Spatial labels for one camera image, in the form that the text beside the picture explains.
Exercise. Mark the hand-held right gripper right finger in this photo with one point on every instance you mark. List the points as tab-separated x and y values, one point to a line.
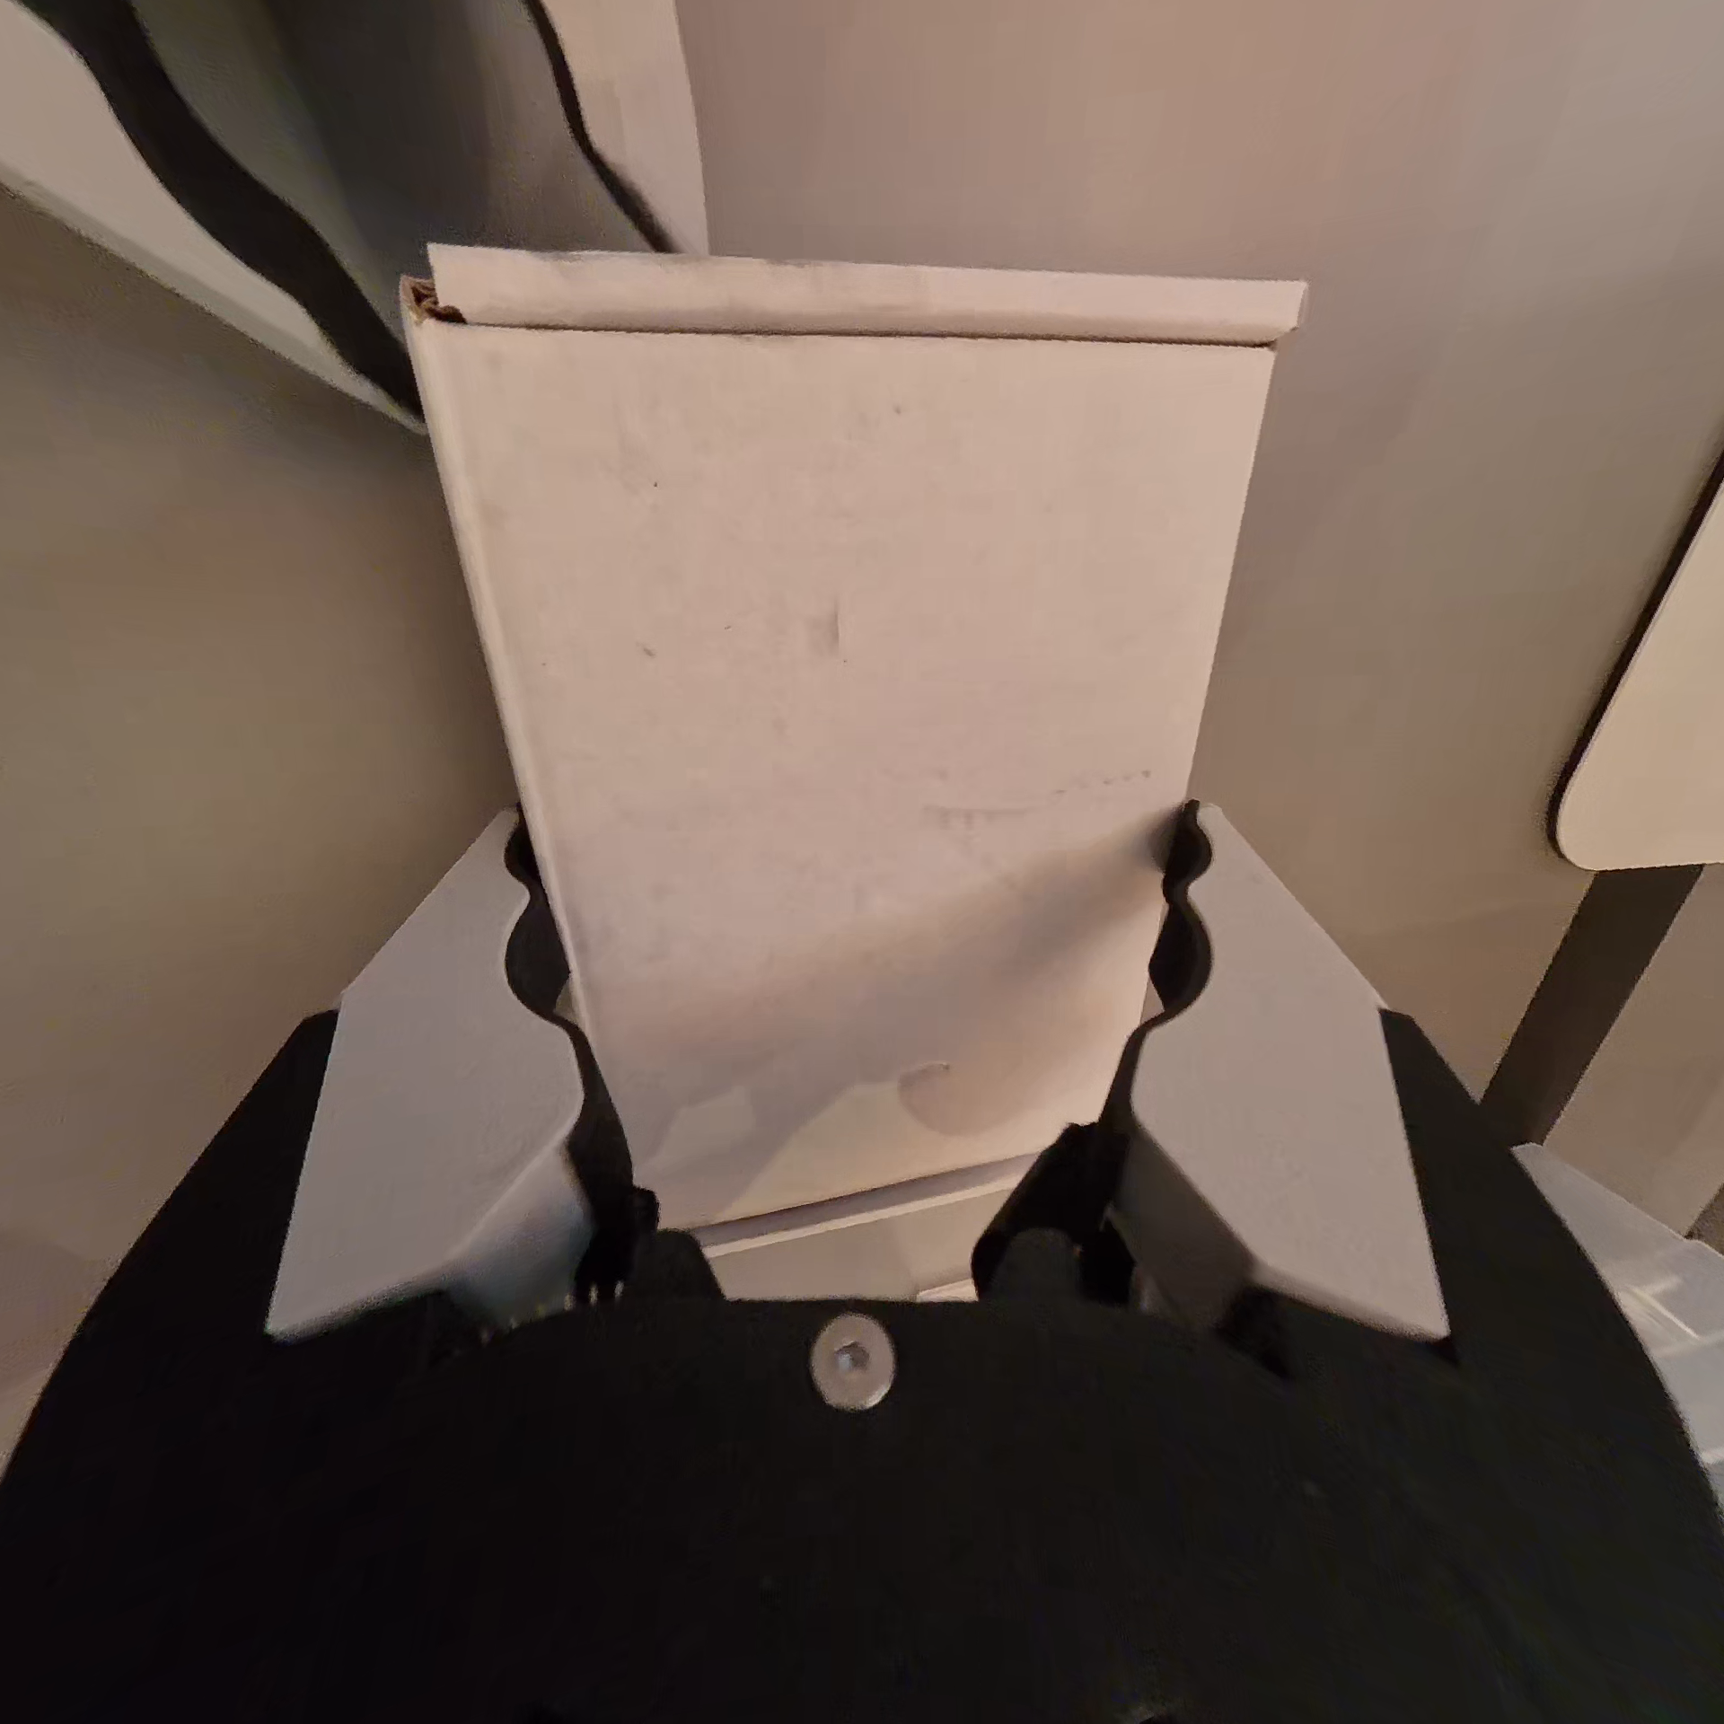
1280	1118

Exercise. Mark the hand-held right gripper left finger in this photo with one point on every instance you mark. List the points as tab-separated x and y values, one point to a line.
431	1118

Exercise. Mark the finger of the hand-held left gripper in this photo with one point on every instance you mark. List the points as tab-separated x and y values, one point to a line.
54	122
647	81

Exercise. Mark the clear plastic container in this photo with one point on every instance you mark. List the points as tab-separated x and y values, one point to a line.
1630	1280

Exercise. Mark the white cardboard box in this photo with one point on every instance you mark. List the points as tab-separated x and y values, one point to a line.
861	606

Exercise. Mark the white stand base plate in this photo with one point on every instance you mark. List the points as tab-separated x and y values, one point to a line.
1657	701

